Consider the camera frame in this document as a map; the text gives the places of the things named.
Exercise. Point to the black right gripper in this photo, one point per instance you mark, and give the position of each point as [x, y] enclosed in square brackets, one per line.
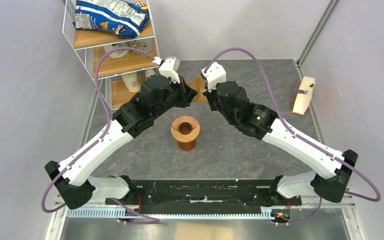
[209, 95]

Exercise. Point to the white wire shelf rack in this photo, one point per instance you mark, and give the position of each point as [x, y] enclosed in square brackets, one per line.
[89, 48]

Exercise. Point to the amber glass carafe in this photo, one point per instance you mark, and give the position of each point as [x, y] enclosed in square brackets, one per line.
[187, 146]

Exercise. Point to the slotted cable duct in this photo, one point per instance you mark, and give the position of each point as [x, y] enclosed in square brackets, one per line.
[119, 212]

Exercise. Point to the green spray bottle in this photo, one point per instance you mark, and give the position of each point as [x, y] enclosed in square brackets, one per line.
[149, 72]

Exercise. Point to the blue Doritos chip bag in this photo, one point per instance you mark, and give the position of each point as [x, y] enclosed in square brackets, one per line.
[124, 19]

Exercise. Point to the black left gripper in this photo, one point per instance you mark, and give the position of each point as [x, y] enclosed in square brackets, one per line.
[186, 92]

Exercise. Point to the aluminium frame rail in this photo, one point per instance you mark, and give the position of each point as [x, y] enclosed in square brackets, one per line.
[325, 17]

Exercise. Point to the yellow M&M's candy bag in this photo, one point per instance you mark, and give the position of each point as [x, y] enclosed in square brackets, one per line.
[141, 4]

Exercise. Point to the round wooden dripper collar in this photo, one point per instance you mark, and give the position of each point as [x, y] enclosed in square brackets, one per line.
[186, 138]

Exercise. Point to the brown paper coffee filter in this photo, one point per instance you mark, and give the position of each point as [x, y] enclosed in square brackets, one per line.
[198, 84]

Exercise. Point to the cartoon print white cup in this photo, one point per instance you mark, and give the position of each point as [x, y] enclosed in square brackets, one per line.
[145, 44]

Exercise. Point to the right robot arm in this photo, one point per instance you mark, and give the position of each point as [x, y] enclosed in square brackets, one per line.
[329, 175]

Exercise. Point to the brown coffee filter holder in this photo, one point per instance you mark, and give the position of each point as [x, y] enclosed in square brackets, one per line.
[304, 95]

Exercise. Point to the white paper cup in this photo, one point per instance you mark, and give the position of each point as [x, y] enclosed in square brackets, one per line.
[131, 82]

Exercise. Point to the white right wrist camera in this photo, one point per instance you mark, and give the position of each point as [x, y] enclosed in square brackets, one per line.
[215, 75]

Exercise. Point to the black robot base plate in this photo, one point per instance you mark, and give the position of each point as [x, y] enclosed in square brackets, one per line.
[205, 196]

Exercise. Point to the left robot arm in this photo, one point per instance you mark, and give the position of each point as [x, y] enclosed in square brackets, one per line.
[72, 177]

